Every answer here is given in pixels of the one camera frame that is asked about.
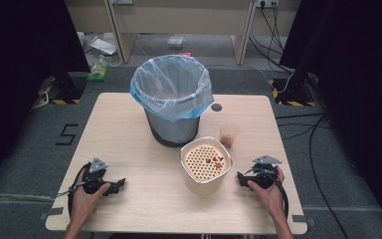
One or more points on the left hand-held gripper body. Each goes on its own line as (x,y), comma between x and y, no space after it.
(94,176)

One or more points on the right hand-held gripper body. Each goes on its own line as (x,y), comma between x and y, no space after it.
(264,172)

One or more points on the person's left hand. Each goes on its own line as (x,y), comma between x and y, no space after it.
(85,199)

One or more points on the person's right hand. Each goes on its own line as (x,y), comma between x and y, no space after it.
(270,197)

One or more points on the brown food scraps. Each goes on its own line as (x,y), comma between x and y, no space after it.
(216,161)

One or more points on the cream container with perforated strainer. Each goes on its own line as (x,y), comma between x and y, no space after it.
(202,182)

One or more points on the translucent plastic cup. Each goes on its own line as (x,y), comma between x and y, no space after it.
(229,134)

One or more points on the black round table grommet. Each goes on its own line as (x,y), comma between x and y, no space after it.
(216,107)

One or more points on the grey trash bin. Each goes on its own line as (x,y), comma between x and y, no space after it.
(174,129)

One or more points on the black stand base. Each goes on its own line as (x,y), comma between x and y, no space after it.
(293,94)
(68,88)

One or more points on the green plastic bottle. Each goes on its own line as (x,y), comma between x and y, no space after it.
(97,71)

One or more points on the blue plastic bin liner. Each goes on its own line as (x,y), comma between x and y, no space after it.
(172,89)

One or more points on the black curtain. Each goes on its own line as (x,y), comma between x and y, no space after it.
(354,83)
(23,66)

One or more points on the small red item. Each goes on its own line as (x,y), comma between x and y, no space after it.
(186,54)

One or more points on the clear plastic package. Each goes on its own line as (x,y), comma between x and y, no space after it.
(176,41)

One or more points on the white wall power outlet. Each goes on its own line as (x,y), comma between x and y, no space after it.
(267,3)

